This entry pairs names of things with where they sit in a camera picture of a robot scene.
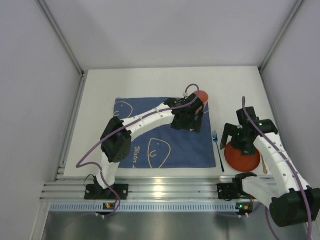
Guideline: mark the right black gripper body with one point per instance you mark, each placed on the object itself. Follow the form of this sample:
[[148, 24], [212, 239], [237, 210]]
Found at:
[[238, 136]]

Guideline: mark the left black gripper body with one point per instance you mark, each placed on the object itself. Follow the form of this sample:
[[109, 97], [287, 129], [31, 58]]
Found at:
[[189, 122]]

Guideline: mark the pink plastic cup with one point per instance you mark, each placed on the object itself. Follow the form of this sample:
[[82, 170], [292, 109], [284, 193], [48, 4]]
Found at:
[[203, 96]]

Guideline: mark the blue cloth placemat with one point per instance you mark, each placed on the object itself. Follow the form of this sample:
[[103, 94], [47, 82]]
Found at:
[[168, 148]]

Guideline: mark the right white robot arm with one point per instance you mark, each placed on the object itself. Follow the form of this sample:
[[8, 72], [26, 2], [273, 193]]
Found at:
[[287, 195]]

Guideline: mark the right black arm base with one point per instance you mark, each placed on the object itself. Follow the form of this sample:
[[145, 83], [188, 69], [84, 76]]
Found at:
[[229, 192]]

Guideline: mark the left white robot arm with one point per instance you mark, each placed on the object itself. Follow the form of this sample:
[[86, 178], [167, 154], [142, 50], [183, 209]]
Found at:
[[119, 134]]

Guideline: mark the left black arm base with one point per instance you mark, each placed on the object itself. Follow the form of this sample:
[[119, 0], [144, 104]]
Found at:
[[95, 192]]

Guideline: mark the orange plastic plate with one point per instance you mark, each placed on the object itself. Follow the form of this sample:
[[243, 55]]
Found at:
[[239, 162]]

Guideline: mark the gold metal spoon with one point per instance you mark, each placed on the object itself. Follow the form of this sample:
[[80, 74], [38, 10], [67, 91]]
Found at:
[[264, 166]]

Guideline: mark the perforated grey cable duct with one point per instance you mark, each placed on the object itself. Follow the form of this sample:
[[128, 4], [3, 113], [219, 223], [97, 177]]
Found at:
[[157, 207]]

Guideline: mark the aluminium frame rail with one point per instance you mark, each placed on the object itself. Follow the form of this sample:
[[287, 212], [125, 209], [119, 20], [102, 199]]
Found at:
[[144, 189]]

